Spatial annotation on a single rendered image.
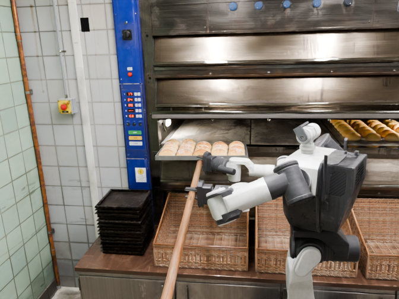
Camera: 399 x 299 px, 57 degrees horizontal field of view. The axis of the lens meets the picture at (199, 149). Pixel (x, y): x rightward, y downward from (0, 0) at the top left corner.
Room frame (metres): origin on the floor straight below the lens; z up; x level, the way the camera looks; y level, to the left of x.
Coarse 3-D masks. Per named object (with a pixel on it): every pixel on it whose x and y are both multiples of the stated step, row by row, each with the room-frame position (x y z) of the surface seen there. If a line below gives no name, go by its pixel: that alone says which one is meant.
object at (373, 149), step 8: (160, 144) 2.44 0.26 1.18; (248, 144) 2.37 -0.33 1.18; (256, 144) 2.37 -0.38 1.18; (280, 152) 2.29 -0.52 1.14; (288, 152) 2.28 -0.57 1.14; (360, 152) 2.22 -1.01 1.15; (368, 152) 2.21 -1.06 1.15; (376, 152) 2.21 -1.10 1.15; (384, 152) 2.20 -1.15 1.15; (392, 152) 2.19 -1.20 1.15
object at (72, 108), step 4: (60, 100) 2.43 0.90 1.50; (64, 100) 2.42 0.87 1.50; (68, 100) 2.42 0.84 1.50; (72, 100) 2.44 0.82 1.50; (60, 104) 2.43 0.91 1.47; (68, 104) 2.42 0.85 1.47; (72, 104) 2.43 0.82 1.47; (76, 104) 2.48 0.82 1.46; (60, 108) 2.43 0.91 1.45; (68, 108) 2.42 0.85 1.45; (72, 108) 2.43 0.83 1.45; (76, 108) 2.48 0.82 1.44; (60, 112) 2.43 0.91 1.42; (64, 112) 2.42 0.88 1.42; (68, 112) 2.42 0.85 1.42; (72, 112) 2.42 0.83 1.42; (76, 112) 2.47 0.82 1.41
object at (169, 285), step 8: (200, 160) 1.98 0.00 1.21; (200, 168) 1.86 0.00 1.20; (192, 184) 1.64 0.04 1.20; (192, 192) 1.54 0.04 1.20; (192, 200) 1.47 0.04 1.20; (184, 216) 1.31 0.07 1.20; (184, 224) 1.25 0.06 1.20; (184, 232) 1.19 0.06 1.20; (176, 240) 1.14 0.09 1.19; (184, 240) 1.15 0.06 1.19; (176, 248) 1.09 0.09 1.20; (176, 256) 1.04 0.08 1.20; (176, 264) 1.00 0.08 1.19; (168, 272) 0.96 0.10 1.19; (176, 272) 0.97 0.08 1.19; (168, 280) 0.92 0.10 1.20; (168, 288) 0.88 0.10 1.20; (168, 296) 0.85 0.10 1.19
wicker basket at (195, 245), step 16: (176, 208) 2.33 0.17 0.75; (192, 208) 2.32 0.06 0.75; (208, 208) 2.30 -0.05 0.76; (160, 224) 2.07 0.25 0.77; (208, 224) 2.27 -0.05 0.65; (240, 224) 2.24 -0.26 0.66; (160, 240) 2.05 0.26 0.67; (192, 240) 2.18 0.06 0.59; (208, 240) 2.17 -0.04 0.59; (224, 240) 2.16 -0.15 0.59; (240, 240) 2.16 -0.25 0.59; (160, 256) 2.00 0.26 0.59; (192, 256) 1.88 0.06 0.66; (208, 256) 1.87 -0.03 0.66; (224, 256) 1.98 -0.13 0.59; (240, 256) 1.84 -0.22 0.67
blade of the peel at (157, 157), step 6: (180, 144) 2.41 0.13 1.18; (228, 144) 2.38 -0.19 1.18; (228, 150) 2.25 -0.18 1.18; (246, 150) 2.19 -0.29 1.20; (156, 156) 2.10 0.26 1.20; (162, 156) 2.10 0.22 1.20; (168, 156) 2.10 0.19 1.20; (174, 156) 2.09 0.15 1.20; (180, 156) 2.09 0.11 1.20; (186, 156) 2.09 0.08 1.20; (192, 156) 2.08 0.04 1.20; (222, 156) 2.07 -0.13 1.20; (228, 156) 2.06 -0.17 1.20; (234, 156) 2.06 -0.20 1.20; (240, 156) 2.06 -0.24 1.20; (246, 156) 2.05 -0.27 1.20
